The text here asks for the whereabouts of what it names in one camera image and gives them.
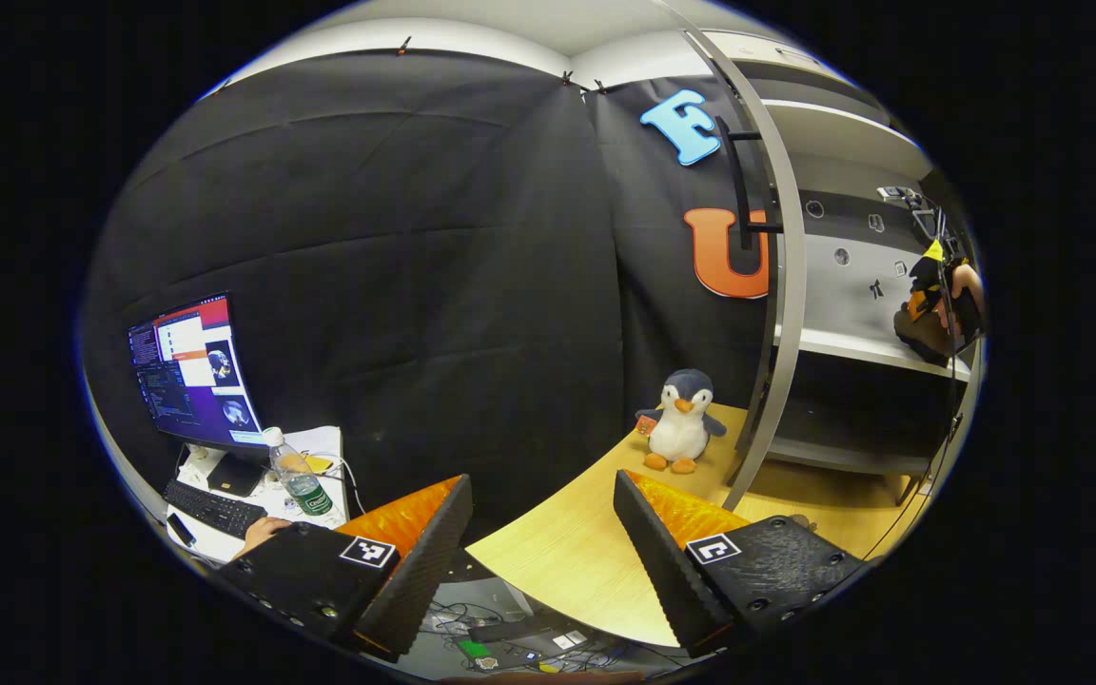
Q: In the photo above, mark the black backdrop cloth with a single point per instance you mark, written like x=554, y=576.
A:
x=643, y=285
x=396, y=285

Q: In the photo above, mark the small green card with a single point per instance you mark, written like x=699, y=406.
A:
x=475, y=649

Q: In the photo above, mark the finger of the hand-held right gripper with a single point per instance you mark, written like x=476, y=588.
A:
x=927, y=276

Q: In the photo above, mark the plush penguin toy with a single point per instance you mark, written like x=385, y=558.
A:
x=681, y=428

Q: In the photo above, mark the black phone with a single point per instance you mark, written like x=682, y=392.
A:
x=181, y=530

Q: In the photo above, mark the clear plastic water bottle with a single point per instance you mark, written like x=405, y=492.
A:
x=301, y=480

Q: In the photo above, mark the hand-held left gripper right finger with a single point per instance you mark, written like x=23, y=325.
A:
x=662, y=571

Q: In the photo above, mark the computer monitor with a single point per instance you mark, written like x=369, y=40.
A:
x=191, y=371

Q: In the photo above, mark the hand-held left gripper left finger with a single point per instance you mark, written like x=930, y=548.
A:
x=415, y=580

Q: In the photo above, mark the white shoe cabinet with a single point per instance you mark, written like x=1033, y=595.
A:
x=829, y=304

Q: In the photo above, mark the black keyboard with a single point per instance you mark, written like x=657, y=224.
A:
x=215, y=509

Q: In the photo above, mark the white shoe cabinet door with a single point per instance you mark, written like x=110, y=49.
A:
x=789, y=285

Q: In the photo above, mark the white desk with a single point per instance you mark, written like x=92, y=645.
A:
x=329, y=442

